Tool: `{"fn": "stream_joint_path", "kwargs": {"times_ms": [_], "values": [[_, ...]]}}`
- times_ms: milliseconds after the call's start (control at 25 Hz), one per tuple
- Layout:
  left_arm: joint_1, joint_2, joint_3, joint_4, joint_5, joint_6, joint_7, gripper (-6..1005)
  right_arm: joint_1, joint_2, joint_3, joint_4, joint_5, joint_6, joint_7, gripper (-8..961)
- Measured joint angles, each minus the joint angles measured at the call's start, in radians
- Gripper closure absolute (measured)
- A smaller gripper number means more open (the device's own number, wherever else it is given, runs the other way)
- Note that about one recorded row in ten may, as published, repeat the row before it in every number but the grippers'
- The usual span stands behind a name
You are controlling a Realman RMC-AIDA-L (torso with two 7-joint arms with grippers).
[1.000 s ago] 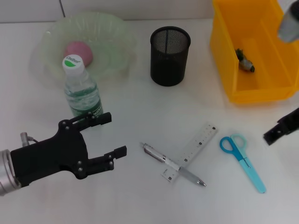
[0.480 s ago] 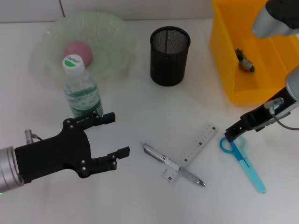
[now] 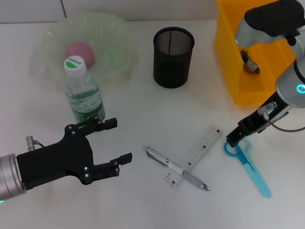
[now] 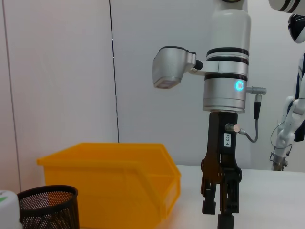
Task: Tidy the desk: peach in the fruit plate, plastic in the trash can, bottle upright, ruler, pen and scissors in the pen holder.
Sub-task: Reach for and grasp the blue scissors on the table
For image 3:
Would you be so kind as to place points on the green plastic wrapper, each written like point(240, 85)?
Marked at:
point(250, 64)

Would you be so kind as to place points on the yellow plastic bin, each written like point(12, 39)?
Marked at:
point(226, 47)

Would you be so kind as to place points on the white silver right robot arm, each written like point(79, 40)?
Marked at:
point(290, 78)

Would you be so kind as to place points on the silver white ballpoint pen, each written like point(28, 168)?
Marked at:
point(162, 159)

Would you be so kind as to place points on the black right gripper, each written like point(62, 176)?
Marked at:
point(264, 119)

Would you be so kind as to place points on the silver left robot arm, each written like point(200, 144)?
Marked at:
point(9, 176)

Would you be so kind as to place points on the translucent green fruit plate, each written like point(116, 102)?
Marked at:
point(109, 47)

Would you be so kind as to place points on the clear water bottle green label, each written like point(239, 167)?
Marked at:
point(83, 95)

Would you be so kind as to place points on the transparent plastic ruler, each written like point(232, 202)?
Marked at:
point(205, 148)

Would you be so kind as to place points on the pink ball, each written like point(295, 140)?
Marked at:
point(81, 52)

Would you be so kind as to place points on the black mesh pen holder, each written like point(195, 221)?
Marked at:
point(172, 69)

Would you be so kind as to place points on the blue plastic scissors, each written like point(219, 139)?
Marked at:
point(258, 179)

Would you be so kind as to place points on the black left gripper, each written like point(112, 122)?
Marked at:
point(54, 162)

